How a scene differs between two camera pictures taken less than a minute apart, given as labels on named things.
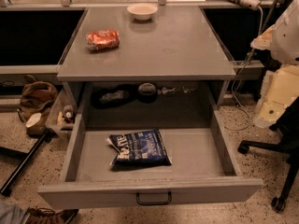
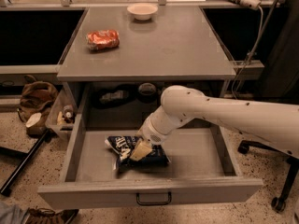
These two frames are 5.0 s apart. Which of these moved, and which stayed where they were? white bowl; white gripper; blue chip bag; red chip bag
Moved: white gripper
Stayed: blue chip bag; red chip bag; white bowl
